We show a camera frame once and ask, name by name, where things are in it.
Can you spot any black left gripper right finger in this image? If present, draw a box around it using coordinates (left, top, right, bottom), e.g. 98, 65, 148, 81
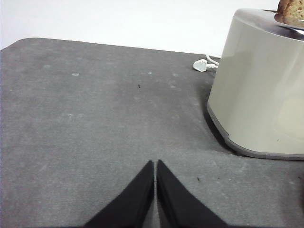
156, 159, 230, 228

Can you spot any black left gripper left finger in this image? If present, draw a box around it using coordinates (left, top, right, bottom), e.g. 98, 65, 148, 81
83, 160, 155, 228

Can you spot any cream toaster with chrome top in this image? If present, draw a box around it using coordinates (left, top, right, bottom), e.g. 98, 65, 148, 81
206, 8, 304, 161

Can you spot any toasted bread slice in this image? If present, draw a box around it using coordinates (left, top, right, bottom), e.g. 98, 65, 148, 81
275, 0, 304, 25

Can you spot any white power cable with plug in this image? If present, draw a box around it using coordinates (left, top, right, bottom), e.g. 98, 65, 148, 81
192, 54, 222, 73

